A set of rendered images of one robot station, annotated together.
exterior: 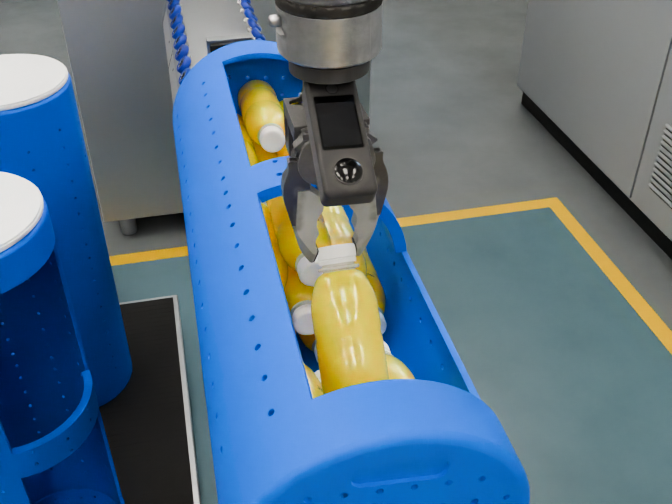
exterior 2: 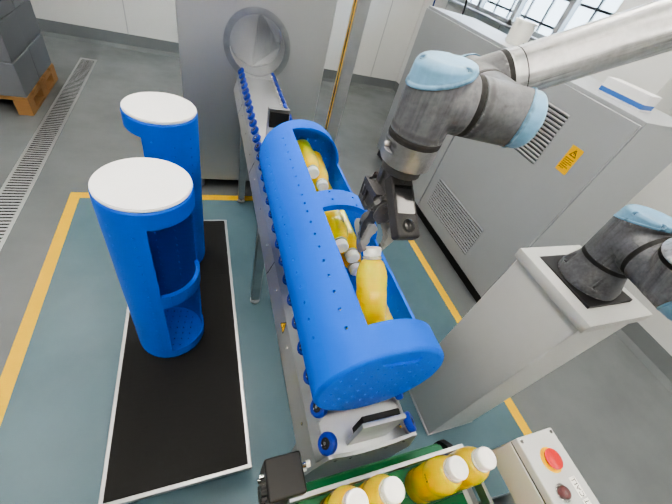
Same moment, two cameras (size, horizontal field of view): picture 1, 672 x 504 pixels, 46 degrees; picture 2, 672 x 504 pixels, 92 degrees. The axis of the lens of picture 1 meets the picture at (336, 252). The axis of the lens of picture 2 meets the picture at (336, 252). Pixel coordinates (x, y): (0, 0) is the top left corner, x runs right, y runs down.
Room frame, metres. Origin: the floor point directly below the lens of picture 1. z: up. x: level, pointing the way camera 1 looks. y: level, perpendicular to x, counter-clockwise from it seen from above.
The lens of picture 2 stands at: (0.15, 0.22, 1.72)
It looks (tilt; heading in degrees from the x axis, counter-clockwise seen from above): 43 degrees down; 343
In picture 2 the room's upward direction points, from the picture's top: 19 degrees clockwise
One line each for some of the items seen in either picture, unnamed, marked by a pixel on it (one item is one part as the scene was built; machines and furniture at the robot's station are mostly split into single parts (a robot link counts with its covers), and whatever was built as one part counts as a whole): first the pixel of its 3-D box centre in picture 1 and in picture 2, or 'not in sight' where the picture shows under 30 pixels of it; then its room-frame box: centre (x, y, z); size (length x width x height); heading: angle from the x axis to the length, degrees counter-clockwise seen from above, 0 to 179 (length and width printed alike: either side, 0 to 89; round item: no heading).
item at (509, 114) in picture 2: not in sight; (495, 111); (0.66, -0.11, 1.57); 0.12 x 0.12 x 0.09; 89
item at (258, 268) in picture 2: not in sight; (258, 267); (1.37, 0.24, 0.31); 0.06 x 0.06 x 0.63; 13
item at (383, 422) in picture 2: not in sight; (373, 426); (0.36, -0.06, 0.99); 0.10 x 0.02 x 0.12; 103
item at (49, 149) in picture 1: (46, 250); (171, 194); (1.55, 0.71, 0.59); 0.28 x 0.28 x 0.88
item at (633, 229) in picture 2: not in sight; (634, 238); (0.79, -0.83, 1.29); 0.17 x 0.15 x 0.18; 179
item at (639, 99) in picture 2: not in sight; (628, 94); (1.82, -1.52, 1.48); 0.24 x 0.12 x 0.08; 21
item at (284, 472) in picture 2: not in sight; (284, 480); (0.28, 0.13, 0.95); 0.10 x 0.07 x 0.10; 103
